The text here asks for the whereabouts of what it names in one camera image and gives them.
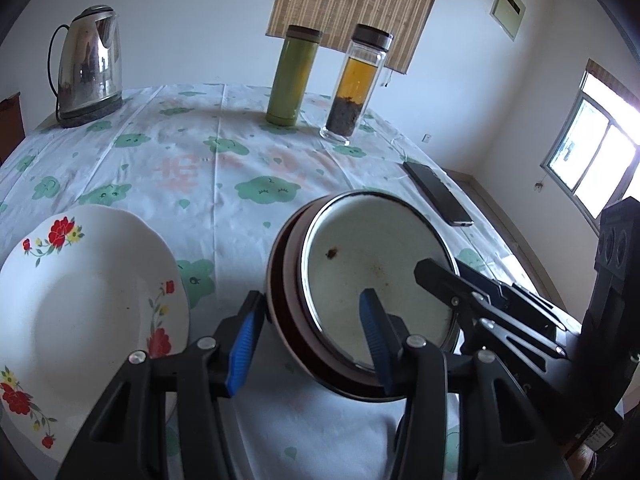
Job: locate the white plate with red flowers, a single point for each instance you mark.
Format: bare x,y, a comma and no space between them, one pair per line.
90,300

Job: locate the stainless steel bowl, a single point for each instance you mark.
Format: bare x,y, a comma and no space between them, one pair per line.
280,300

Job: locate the stainless steel electric kettle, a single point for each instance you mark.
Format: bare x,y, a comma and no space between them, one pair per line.
90,60

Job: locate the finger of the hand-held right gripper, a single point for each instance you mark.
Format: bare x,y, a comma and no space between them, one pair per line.
440,280
495,287

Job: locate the wall plug under window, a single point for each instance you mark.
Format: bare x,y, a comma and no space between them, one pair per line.
539,186

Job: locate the white tablecloth with green clouds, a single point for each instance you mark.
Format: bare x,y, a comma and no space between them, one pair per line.
250,160

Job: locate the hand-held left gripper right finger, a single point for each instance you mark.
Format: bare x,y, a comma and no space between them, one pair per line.
375,340

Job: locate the black kettle base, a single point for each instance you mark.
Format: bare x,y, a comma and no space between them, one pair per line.
90,112

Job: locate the black smartphone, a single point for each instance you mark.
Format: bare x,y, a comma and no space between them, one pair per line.
440,195

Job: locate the glass tea bottle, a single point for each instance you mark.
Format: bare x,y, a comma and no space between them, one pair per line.
352,90

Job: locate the green thermos flask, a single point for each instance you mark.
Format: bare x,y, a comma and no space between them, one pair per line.
292,80

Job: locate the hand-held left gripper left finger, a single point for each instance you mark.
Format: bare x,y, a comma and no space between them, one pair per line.
242,345

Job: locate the bamboo window blind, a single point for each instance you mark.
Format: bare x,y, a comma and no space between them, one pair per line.
360,5

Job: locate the wall electrical panel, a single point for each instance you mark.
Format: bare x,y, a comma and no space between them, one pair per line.
508,10

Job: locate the brown wooden sideboard cabinet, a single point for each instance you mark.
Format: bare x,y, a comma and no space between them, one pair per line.
12,125

